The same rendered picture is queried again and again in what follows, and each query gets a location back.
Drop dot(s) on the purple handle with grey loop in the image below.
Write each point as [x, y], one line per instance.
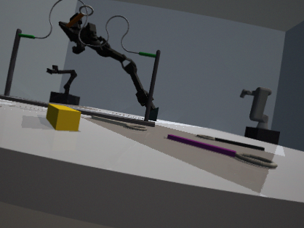
[240, 155]

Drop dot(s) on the yellow cube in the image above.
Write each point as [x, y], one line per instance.
[63, 118]

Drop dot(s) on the orange handle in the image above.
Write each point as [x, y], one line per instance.
[79, 16]

